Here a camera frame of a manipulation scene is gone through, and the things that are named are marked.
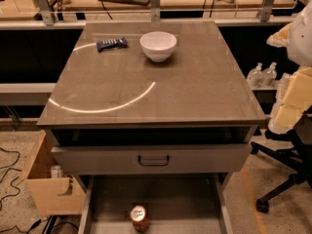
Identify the grey top drawer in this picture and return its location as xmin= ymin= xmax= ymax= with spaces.
xmin=52 ymin=143 xmax=251 ymax=176

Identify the black floor cable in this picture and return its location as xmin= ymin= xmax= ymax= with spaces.
xmin=0 ymin=146 xmax=43 ymax=234

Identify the red coke can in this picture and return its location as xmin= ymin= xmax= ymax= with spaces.
xmin=130 ymin=206 xmax=150 ymax=233

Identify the grey drawer cabinet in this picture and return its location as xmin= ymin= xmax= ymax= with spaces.
xmin=38 ymin=21 xmax=265 ymax=199

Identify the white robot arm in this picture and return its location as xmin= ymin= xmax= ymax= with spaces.
xmin=267 ymin=1 xmax=312 ymax=134

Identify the brown cardboard box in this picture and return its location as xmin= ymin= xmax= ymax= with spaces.
xmin=18 ymin=131 xmax=86 ymax=215

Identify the blue snack bar wrapper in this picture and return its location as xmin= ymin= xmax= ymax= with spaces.
xmin=96 ymin=37 xmax=128 ymax=53

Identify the black office chair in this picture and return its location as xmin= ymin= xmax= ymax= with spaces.
xmin=251 ymin=113 xmax=312 ymax=213

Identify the open grey middle drawer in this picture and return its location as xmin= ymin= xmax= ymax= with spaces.
xmin=78 ymin=175 xmax=234 ymax=234

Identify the small white can in box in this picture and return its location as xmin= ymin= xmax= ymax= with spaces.
xmin=51 ymin=165 xmax=63 ymax=178

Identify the white ceramic bowl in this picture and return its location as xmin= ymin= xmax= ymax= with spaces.
xmin=139 ymin=31 xmax=177 ymax=62

